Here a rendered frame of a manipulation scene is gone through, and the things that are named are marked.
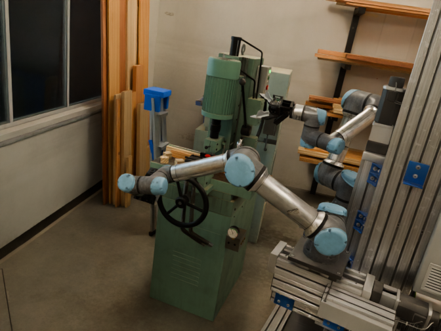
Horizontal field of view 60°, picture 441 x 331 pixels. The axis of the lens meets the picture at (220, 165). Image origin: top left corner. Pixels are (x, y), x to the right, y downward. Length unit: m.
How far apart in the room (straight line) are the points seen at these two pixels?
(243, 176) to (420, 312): 0.86
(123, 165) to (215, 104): 1.62
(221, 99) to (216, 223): 0.67
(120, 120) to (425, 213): 2.46
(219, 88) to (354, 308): 1.19
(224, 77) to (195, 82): 2.51
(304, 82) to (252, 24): 0.83
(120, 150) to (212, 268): 1.59
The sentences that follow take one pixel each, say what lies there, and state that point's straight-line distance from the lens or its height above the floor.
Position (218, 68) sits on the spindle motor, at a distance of 2.00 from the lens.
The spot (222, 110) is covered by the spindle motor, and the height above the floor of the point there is 1.25.
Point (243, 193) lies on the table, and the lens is 2.00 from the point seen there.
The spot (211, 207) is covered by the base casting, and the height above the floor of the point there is 0.74.
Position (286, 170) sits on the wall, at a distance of 4.55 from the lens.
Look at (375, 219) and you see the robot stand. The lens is 1.77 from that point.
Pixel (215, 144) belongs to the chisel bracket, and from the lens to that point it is 2.10.
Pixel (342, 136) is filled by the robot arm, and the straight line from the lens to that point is 1.84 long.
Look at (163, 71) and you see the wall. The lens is 4.62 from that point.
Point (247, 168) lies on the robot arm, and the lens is 1.38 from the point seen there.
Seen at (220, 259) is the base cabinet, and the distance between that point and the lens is 2.22.
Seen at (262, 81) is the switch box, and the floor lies 1.39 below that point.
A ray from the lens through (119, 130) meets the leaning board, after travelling 3.38.
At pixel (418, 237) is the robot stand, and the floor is 0.98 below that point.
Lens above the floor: 1.66
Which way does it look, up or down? 20 degrees down
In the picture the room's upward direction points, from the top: 9 degrees clockwise
